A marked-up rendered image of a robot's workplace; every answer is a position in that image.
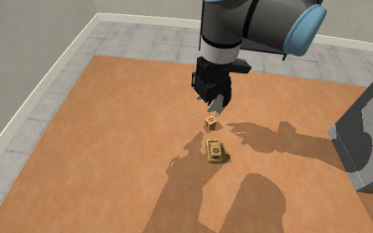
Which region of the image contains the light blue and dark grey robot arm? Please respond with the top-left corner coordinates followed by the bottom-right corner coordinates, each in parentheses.
top-left (200, 0), bottom-right (327, 74)

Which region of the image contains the tan wooden number cube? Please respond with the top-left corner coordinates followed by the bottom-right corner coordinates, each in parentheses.
top-left (210, 147), bottom-right (221, 159)
top-left (205, 116), bottom-right (217, 129)

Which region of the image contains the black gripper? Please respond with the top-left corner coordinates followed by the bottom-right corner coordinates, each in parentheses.
top-left (191, 56), bottom-right (232, 116)

